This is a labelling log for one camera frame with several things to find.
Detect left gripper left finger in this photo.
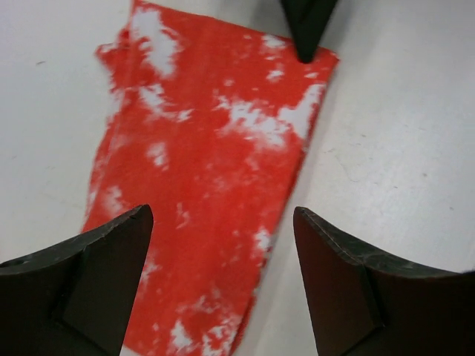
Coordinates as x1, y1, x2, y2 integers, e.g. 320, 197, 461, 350
1, 205, 154, 355

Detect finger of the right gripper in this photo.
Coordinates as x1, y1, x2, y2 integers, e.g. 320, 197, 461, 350
281, 0, 338, 63

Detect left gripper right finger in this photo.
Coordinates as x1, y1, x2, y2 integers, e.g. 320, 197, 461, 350
293, 207, 474, 355

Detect red tie-dye trousers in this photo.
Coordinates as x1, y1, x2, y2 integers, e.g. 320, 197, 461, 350
83, 1, 338, 355

